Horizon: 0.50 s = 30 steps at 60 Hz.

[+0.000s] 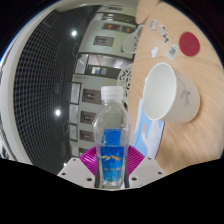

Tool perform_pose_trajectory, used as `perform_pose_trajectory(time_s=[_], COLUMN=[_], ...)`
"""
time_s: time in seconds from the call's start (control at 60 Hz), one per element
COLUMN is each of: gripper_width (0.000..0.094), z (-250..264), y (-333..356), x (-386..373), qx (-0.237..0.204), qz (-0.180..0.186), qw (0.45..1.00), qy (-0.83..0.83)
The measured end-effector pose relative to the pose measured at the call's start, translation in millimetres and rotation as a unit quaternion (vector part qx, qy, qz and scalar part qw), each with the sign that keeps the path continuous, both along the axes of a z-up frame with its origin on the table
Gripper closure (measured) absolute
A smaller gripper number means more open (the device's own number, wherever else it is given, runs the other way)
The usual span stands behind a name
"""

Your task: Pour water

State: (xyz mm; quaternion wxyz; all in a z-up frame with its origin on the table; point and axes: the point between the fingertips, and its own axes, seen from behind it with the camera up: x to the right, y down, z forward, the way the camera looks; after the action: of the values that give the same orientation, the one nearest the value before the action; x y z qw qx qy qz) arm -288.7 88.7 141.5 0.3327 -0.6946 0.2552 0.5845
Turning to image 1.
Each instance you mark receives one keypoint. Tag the white paper cup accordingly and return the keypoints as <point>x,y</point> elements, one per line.
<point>160,93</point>

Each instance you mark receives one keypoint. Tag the black and white sticker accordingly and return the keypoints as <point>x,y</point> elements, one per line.
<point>164,33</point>

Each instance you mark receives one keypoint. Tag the clear blue-labelled water bottle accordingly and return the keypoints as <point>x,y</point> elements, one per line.
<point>111,133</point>

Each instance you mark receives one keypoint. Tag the round ceiling lights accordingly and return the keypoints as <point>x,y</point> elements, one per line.
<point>74,33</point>

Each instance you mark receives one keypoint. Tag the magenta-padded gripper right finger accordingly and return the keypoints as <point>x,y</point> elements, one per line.
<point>146,170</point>

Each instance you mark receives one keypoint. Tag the white cloud-shaped sticker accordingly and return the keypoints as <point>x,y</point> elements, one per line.
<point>154,51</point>

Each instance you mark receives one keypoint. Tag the framed wall portraits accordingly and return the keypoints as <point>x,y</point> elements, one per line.
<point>87,117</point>

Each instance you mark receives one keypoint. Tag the flat round red coaster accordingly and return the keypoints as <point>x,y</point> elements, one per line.
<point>189,43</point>

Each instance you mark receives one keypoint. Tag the blue and white paper sheet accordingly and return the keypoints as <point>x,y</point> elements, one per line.
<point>150,136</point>

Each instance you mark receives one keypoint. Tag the small rectangular card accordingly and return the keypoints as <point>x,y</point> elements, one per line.
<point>153,24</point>

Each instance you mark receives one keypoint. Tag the round wooden side table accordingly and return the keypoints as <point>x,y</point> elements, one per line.
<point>148,10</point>

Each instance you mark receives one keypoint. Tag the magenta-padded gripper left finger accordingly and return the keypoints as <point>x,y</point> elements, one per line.
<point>75,171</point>

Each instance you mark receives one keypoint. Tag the small white printed card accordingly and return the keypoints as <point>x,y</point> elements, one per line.
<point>172,51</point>

